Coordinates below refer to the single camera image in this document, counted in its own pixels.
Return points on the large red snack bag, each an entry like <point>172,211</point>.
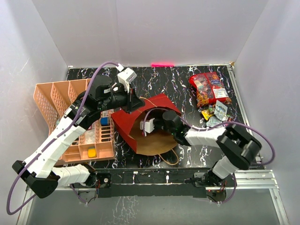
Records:
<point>209,89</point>

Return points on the yellow candy packet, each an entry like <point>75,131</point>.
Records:
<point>209,112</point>

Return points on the red paper bag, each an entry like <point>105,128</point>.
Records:
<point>128,126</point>

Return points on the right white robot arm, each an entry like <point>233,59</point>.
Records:
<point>239,146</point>

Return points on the silver snack packet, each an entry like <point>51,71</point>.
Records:
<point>213,122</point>

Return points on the peach plastic organizer basket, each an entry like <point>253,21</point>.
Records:
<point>53,99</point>

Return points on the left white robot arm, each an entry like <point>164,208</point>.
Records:
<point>38,171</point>

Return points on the blue item in basket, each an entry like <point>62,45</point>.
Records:
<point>104,121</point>

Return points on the yellow sponge block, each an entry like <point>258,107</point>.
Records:
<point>92,152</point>

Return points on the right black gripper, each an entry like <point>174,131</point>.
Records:
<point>155,122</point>

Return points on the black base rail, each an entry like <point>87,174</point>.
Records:
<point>153,182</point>

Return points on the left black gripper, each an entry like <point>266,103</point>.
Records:
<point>132,101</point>

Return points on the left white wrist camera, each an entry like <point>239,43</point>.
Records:
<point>125,77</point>

